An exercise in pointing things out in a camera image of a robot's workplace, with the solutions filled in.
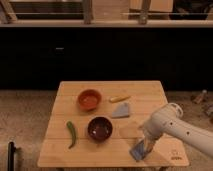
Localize blue grey sponge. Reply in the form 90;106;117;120
130;138;155;162

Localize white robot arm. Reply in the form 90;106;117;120
143;103;213;158

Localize red orange bowl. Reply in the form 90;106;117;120
77;89;102;111

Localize dark maroon bowl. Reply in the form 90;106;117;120
87;117;113;143

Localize grey folded cloth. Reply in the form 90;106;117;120
112;103;130;118

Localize wooden folding table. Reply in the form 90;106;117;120
38;81;189;168

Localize green chili pepper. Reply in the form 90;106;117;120
66;121;76;149

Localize debris on floor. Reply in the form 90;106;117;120
191;89;213;118

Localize black object on floor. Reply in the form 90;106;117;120
7;141;16;171

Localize wooden shelf frame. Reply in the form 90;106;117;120
0;0;213;28

